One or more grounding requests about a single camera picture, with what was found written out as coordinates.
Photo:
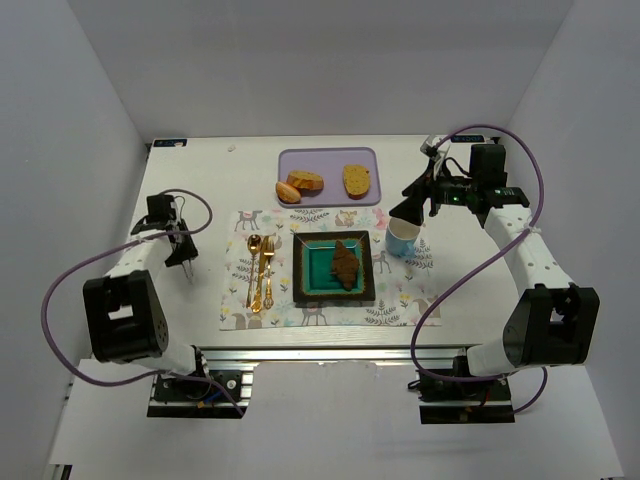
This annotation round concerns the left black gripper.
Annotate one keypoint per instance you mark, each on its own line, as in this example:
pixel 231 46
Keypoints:
pixel 185 253

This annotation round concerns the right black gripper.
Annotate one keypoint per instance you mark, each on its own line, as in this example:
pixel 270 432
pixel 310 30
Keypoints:
pixel 427 190

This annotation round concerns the metal serving tongs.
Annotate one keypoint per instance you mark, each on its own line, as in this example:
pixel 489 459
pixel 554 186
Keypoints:
pixel 188 269

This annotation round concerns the brown chocolate croissant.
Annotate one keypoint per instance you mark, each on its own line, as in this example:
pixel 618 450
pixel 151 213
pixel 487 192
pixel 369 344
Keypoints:
pixel 345 266

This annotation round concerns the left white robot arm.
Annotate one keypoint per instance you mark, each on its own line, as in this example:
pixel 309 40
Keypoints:
pixel 125 318

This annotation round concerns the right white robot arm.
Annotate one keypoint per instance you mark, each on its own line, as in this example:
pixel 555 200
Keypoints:
pixel 554 319

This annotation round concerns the bread slice right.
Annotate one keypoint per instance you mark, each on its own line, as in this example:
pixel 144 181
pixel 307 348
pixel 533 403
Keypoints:
pixel 356 180

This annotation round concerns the bread slice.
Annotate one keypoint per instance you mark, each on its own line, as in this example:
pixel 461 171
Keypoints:
pixel 356 180
pixel 305 180

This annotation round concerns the bread slice left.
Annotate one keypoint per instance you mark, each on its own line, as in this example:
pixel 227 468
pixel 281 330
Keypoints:
pixel 305 180

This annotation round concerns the sugared bread roll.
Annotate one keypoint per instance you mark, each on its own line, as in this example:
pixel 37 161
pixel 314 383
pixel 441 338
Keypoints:
pixel 287 193

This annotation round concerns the light blue mug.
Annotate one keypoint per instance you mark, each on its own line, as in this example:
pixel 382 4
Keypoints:
pixel 401 237

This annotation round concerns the blue label sticker right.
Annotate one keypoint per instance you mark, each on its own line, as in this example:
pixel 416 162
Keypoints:
pixel 467 138

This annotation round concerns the blue label sticker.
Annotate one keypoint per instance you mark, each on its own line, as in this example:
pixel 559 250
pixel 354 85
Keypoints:
pixel 170 143
pixel 467 138

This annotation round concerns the blue label sticker left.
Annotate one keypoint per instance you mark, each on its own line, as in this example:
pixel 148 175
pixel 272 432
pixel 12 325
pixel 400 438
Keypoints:
pixel 170 143

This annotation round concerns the purple tray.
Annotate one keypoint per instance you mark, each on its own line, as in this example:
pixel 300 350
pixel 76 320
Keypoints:
pixel 329 164

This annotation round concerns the gold spoon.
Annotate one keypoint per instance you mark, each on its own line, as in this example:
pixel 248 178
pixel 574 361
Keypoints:
pixel 254 245

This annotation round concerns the gold fork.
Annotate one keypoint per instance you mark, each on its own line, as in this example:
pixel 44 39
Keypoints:
pixel 269 253

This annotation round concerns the teal square plate black rim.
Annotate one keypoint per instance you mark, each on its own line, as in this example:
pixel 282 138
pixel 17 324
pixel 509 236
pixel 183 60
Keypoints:
pixel 312 279

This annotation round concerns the gold knife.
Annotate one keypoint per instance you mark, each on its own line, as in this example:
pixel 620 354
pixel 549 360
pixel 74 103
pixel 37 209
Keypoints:
pixel 256 304

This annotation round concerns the animal pattern placemat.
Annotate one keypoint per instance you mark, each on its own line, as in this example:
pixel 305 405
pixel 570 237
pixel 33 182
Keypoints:
pixel 404 287

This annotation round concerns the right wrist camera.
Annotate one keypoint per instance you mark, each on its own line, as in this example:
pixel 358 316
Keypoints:
pixel 435 149

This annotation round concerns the aluminium rail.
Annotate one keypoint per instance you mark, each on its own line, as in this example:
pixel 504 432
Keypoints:
pixel 307 354

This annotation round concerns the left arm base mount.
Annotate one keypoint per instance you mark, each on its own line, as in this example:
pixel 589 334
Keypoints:
pixel 177 399

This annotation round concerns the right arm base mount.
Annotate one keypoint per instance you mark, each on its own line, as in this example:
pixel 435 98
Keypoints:
pixel 449 395

